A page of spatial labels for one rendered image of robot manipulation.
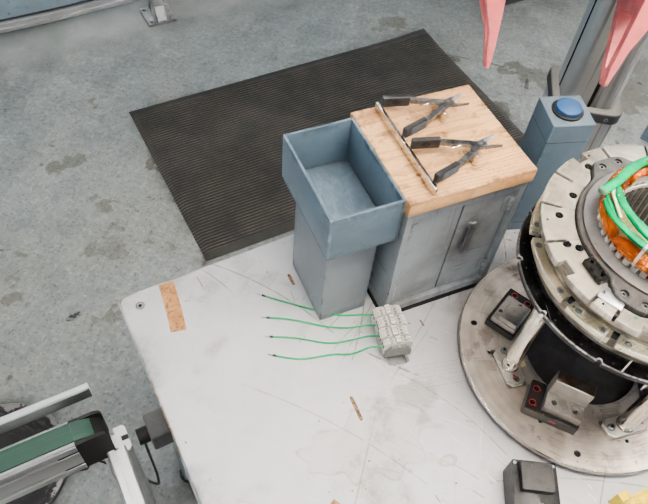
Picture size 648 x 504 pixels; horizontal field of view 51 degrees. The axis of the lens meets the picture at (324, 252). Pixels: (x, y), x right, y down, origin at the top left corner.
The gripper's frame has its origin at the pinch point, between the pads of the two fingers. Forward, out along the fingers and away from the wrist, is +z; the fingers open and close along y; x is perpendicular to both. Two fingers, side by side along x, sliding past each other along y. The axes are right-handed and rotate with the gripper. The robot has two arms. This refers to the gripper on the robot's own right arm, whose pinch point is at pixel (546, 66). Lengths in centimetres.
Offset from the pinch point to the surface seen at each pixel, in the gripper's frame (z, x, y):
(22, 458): 64, 12, -54
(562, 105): 10, 49, 15
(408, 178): 19.6, 28.6, -7.5
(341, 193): 25.3, 34.8, -16.3
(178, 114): 54, 181, -84
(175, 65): 41, 207, -94
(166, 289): 47, 37, -42
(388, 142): 16.6, 34.0, -10.9
